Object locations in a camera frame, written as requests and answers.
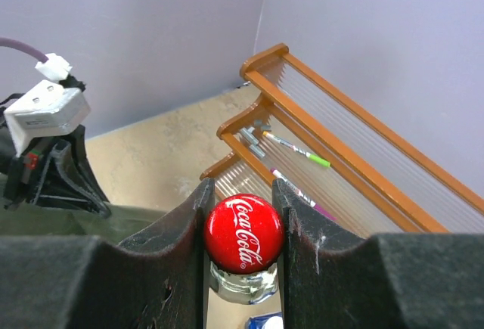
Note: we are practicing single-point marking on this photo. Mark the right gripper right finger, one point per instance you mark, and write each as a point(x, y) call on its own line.
point(332, 278)

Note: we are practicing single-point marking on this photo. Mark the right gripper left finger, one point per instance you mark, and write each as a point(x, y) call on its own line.
point(156, 278)

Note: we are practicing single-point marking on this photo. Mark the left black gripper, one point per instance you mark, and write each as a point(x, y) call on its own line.
point(53, 172)

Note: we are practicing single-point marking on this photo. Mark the grey-green canvas bag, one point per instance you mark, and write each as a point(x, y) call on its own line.
point(32, 220)

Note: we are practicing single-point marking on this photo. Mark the Coca-Cola glass bottle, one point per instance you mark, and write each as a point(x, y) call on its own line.
point(244, 237)

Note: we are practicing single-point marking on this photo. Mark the blue orange juice carton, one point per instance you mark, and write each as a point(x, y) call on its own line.
point(266, 321)

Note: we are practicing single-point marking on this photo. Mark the pink-capped marker pen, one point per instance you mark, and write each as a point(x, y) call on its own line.
point(277, 174)

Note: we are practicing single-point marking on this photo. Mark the green-capped marker pen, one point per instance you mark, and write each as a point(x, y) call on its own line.
point(310, 156)

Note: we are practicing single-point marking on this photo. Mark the wooden three-tier rack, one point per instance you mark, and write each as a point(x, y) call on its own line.
point(377, 181)

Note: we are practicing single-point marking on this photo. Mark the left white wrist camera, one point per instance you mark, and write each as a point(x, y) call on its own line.
point(48, 109)

